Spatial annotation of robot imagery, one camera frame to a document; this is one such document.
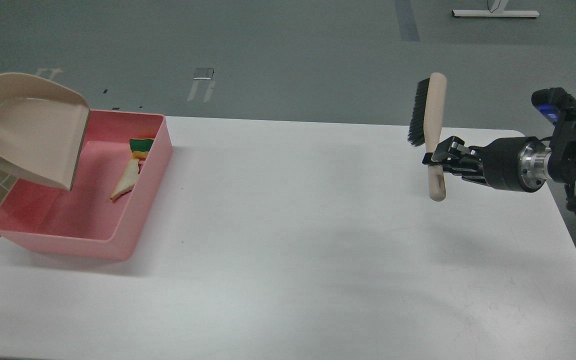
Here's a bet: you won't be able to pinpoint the white table leg base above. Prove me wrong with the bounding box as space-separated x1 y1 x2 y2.
451 0 541 19

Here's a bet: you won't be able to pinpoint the white bread slice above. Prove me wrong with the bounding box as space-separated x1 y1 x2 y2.
109 158 140 203

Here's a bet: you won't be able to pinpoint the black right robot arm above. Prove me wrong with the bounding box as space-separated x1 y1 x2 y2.
422 88 576 217

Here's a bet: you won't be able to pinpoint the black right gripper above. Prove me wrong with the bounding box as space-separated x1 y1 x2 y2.
422 136 544 193

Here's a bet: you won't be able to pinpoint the yellow green sponge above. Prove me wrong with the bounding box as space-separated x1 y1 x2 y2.
128 137 154 161

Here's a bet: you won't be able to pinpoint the beige hand brush black bristles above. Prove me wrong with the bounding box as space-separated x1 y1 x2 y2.
407 72 448 202

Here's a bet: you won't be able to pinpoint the pink plastic bin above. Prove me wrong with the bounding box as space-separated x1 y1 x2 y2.
0 110 173 260

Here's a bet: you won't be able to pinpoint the beige plastic dustpan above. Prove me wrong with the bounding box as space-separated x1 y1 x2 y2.
0 72 90 191

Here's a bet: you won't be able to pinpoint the metal floor plate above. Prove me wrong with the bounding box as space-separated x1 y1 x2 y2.
193 67 215 81

